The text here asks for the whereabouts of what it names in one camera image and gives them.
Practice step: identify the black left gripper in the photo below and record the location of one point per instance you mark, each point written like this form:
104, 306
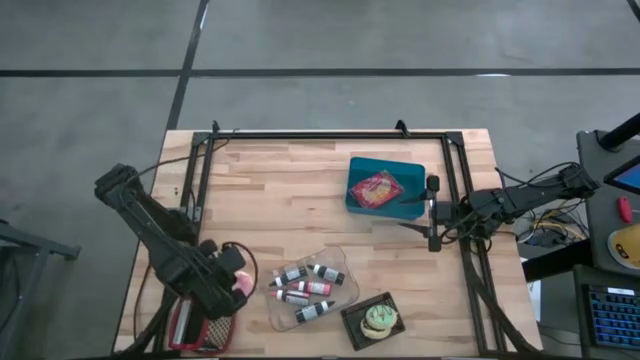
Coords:
215, 295

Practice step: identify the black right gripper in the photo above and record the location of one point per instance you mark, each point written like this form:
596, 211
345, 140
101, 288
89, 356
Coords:
450, 220

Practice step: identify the pink frosted donut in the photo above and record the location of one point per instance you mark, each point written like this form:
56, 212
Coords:
245, 283

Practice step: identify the blue plastic bin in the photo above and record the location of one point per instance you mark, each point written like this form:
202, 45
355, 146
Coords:
410, 175

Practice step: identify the red snack package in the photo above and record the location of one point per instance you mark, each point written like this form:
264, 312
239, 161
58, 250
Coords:
375, 190

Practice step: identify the clear plastic bin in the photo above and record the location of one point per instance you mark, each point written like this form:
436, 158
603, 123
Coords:
280, 320

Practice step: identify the red ink bottle white collar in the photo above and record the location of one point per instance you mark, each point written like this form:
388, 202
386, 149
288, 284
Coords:
315, 288
295, 298

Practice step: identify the green frosted donut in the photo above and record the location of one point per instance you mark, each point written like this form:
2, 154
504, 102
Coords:
390, 320

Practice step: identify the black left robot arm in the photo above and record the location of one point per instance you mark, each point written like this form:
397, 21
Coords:
145, 220

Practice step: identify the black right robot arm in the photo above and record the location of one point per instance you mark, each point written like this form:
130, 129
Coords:
525, 195

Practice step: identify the black slotted plastic basket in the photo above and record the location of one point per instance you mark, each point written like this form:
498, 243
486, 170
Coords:
350, 320

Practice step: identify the grey equipment cart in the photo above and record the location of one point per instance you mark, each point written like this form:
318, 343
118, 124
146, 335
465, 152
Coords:
597, 210

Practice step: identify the grey metal bench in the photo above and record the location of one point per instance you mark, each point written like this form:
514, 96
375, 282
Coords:
35, 245

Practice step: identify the small red device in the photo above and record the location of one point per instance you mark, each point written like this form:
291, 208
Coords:
625, 210

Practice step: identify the yellow round object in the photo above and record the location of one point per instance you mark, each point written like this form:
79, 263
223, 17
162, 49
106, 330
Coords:
627, 245

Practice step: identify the monitor with blue screen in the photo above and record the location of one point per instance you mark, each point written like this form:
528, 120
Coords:
631, 177

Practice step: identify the black pole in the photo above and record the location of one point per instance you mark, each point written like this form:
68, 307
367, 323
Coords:
620, 132

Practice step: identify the backlit computer keyboard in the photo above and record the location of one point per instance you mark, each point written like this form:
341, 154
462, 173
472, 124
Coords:
615, 320

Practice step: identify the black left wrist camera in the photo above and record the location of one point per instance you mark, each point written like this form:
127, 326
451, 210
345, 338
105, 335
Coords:
231, 257

